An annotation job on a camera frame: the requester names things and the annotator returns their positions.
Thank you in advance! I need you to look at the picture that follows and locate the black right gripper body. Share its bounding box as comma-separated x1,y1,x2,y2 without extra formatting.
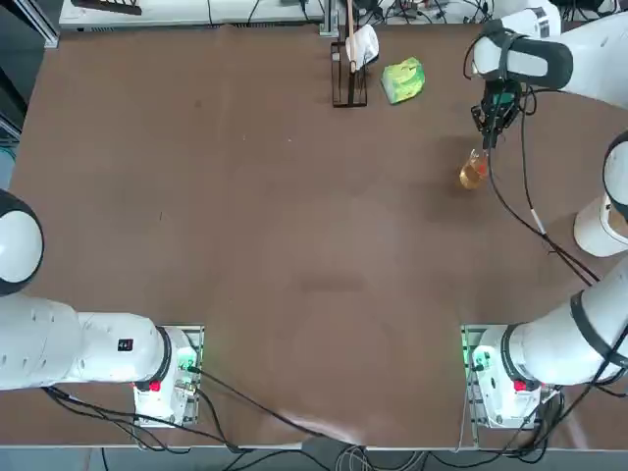
483,80,522,117

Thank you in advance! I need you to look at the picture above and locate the glass beaker with yellow solution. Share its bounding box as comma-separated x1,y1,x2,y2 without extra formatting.
458,148,491,191

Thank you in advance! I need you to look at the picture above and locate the green tissue packet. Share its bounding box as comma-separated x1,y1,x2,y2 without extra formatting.
381,57,426,105

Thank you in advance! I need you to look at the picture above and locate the white cloth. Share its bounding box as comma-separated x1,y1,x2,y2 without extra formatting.
344,25,381,70

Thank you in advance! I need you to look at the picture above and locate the wooden stick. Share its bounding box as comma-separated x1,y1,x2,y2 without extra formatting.
344,0,358,75

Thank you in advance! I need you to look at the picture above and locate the metal mounting plate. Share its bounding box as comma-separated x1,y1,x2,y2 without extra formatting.
460,322,565,441
132,322,206,429

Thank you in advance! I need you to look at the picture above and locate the dark wooden rack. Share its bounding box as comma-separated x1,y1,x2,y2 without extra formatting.
72,0,143,16

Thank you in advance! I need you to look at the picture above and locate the black cable with white tag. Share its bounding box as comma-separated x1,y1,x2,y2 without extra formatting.
518,85,601,286

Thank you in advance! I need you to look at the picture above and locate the black wire rack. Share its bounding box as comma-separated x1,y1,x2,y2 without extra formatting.
331,41,369,109

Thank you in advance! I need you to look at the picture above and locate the aluminium profile post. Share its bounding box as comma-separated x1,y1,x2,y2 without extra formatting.
318,0,342,38

